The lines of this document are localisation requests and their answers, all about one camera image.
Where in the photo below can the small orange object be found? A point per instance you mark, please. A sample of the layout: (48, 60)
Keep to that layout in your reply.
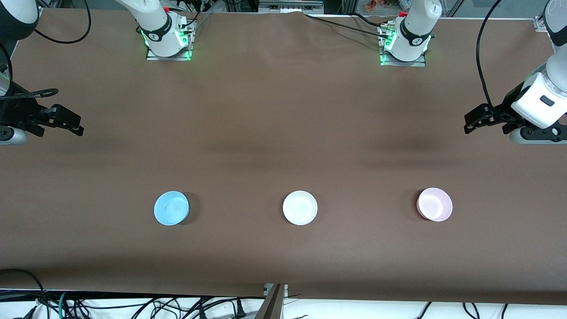
(374, 4)

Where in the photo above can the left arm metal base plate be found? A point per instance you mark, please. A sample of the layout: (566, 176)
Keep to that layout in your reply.
(418, 63)

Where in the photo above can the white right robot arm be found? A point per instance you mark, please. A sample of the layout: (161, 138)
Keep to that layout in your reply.
(153, 17)

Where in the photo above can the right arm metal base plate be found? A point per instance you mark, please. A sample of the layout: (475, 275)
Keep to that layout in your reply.
(153, 57)

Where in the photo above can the white bowl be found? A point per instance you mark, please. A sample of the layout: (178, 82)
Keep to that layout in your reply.
(300, 207)

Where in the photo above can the silver aluminium frame bar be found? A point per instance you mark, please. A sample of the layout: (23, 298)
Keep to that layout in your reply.
(288, 5)

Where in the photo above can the pink bowl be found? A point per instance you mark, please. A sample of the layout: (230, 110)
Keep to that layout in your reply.
(433, 204)

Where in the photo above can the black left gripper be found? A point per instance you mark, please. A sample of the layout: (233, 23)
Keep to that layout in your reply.
(504, 109)

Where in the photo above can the brown table cover sheet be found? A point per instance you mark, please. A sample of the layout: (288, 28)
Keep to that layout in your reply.
(283, 110)

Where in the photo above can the black power plug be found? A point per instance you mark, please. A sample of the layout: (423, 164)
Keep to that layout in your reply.
(240, 310)

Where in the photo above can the grey metal frame post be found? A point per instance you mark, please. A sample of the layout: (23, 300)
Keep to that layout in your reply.
(272, 305)

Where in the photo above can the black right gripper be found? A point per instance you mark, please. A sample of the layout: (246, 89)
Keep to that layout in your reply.
(21, 110)

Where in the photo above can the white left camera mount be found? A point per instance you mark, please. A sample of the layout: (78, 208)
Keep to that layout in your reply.
(538, 102)

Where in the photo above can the blue bowl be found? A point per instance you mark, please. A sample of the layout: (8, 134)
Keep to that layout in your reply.
(170, 208)

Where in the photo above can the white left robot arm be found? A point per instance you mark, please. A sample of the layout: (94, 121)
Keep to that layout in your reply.
(414, 26)

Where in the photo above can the silver metal corner bracket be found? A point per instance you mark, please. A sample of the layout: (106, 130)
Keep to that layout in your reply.
(539, 24)

